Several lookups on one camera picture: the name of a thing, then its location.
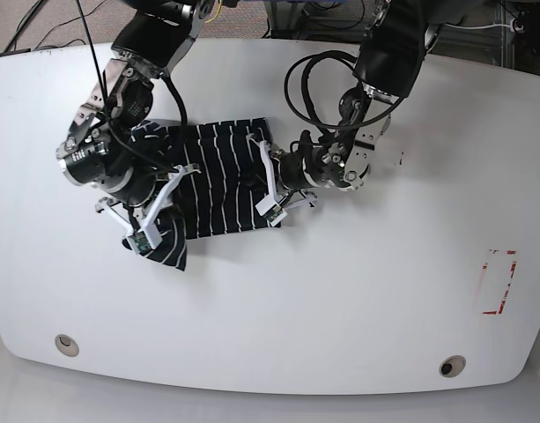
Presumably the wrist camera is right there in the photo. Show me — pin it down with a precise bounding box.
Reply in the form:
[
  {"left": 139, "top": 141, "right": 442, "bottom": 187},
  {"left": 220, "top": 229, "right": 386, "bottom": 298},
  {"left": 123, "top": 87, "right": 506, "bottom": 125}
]
[
  {"left": 255, "top": 196, "right": 287, "bottom": 227},
  {"left": 125, "top": 226, "right": 162, "bottom": 255}
]

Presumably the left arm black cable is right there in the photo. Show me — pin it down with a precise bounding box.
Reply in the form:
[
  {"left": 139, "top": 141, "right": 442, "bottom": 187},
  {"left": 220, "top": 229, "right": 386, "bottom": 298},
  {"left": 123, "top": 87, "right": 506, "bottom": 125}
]
[{"left": 283, "top": 48, "right": 407, "bottom": 133}]

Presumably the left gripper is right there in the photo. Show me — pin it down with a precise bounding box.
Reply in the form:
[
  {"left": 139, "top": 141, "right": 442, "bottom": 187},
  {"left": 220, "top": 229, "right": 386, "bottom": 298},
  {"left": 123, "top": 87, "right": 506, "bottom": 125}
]
[{"left": 247, "top": 134, "right": 316, "bottom": 210}]

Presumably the right table cable grommet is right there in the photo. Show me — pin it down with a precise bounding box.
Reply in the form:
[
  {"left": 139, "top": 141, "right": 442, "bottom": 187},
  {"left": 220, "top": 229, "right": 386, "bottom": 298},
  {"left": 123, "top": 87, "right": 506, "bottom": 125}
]
[{"left": 439, "top": 355, "right": 467, "bottom": 378}]

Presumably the navy white striped t-shirt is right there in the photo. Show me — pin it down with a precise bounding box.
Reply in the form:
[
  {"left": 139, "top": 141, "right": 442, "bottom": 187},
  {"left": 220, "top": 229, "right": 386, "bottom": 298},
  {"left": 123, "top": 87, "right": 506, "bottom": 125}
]
[{"left": 130, "top": 117, "right": 271, "bottom": 271}]

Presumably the table cable grommet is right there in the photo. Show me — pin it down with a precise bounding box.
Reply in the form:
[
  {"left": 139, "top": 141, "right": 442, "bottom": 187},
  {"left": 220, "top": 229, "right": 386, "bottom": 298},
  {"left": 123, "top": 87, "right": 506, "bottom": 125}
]
[
  {"left": 55, "top": 334, "right": 79, "bottom": 358},
  {"left": 439, "top": 355, "right": 467, "bottom": 378}
]

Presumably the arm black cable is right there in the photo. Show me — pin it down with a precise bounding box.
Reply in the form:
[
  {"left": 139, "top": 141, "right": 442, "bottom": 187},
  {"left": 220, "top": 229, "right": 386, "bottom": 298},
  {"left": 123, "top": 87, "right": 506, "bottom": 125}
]
[
  {"left": 73, "top": 0, "right": 189, "bottom": 177},
  {"left": 283, "top": 48, "right": 407, "bottom": 133}
]

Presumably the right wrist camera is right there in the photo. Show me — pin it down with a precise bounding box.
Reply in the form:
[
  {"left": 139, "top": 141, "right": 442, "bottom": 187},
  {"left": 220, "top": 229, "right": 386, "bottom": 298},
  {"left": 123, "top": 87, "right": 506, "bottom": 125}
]
[{"left": 125, "top": 226, "right": 162, "bottom": 255}]

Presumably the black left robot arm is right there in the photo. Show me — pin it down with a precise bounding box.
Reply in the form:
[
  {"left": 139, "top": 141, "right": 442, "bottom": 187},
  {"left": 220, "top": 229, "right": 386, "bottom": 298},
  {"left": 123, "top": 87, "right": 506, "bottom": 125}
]
[{"left": 255, "top": 1, "right": 435, "bottom": 219}]

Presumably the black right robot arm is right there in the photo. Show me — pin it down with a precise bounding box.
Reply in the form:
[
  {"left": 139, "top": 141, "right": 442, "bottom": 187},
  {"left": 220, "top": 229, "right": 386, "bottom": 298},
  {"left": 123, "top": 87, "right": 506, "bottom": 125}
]
[{"left": 56, "top": 1, "right": 214, "bottom": 247}]

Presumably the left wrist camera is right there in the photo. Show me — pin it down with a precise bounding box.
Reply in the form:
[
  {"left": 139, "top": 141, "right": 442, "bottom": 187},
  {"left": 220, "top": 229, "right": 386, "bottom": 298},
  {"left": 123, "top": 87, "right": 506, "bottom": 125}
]
[{"left": 255, "top": 196, "right": 287, "bottom": 227}]

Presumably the left table cable grommet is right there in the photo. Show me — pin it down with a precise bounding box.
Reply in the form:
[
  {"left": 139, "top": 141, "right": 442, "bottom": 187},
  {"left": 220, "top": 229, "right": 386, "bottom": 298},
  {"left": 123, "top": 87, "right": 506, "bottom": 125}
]
[{"left": 55, "top": 334, "right": 79, "bottom": 358}]

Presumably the black floor cables left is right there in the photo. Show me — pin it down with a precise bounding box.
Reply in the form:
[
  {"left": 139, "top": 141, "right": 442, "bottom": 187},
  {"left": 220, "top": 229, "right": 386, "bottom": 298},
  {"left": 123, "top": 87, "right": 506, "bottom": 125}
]
[{"left": 0, "top": 0, "right": 90, "bottom": 53}]

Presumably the white cable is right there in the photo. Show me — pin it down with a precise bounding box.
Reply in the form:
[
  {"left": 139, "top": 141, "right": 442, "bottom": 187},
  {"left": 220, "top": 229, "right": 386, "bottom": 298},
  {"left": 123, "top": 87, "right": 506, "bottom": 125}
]
[{"left": 445, "top": 19, "right": 517, "bottom": 32}]

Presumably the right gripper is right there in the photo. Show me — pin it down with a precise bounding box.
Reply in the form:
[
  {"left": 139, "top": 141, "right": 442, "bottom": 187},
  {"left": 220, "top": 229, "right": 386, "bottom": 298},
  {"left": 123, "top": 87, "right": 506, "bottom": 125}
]
[{"left": 92, "top": 163, "right": 201, "bottom": 238}]

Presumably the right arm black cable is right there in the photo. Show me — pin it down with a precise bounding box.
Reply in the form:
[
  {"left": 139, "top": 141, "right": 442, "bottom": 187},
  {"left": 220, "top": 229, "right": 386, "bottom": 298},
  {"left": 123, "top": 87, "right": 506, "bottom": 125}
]
[{"left": 73, "top": 0, "right": 189, "bottom": 177}]

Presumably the red tape rectangle marking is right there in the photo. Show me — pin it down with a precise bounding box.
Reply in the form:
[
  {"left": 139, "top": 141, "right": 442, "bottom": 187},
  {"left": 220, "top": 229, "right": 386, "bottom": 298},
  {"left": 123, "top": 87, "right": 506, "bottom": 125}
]
[{"left": 477, "top": 250, "right": 518, "bottom": 315}]

